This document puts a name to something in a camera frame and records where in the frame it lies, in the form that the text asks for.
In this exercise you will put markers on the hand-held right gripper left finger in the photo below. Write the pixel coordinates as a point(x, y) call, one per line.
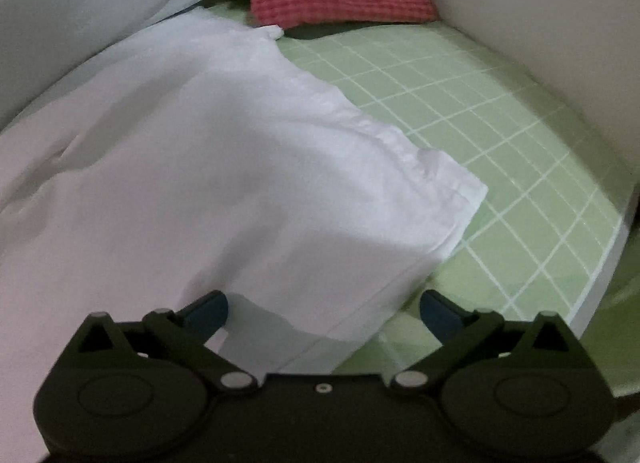
point(207, 313)

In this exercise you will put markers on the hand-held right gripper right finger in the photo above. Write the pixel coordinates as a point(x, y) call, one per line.
point(440, 313)

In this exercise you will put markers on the large white garment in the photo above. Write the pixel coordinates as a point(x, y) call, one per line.
point(225, 168)

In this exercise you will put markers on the white mattress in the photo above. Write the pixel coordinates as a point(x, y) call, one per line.
point(602, 278)

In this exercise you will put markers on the green grid cutting mat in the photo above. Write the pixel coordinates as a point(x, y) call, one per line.
point(475, 133)

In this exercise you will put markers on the carrot printed pale blue quilt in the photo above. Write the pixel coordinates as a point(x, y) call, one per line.
point(100, 8)

